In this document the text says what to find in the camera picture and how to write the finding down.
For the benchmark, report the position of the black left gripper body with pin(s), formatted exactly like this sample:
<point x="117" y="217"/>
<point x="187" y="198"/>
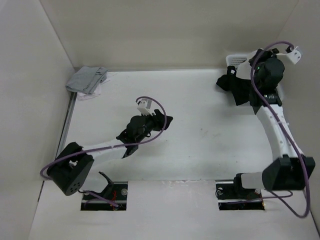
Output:
<point x="151" y="122"/>

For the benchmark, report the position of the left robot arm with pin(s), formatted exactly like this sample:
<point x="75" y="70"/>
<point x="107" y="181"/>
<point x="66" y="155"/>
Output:
<point x="80" y="167"/>

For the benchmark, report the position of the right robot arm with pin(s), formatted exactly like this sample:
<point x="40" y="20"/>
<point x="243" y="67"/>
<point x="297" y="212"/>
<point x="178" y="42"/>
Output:
<point x="290" y="168"/>

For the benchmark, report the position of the folded white tank top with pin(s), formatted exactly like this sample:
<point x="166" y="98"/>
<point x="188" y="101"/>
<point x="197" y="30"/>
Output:
<point x="97" y="92"/>

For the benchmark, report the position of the folded grey tank top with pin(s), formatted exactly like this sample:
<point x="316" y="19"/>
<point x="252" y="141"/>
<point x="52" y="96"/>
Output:
<point x="86" y="79"/>

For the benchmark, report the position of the black tank top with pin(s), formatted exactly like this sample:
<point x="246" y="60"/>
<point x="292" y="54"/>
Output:
<point x="241" y="89"/>

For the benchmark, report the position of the white plastic basket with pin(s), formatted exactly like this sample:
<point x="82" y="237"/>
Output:
<point x="236" y="60"/>

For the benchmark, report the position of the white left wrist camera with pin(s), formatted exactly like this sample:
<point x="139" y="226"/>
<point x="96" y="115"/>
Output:
<point x="144" y="106"/>

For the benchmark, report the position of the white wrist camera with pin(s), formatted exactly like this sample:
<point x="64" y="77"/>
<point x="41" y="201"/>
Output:
<point x="291" y="56"/>
<point x="144" y="106"/>

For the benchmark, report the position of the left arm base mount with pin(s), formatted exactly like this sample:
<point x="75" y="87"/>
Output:
<point x="116" y="192"/>

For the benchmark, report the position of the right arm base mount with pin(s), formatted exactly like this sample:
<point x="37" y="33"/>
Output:
<point x="231" y="199"/>

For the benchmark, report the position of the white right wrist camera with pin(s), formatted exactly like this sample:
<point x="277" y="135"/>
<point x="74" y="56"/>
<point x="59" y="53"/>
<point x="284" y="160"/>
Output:
<point x="291" y="56"/>

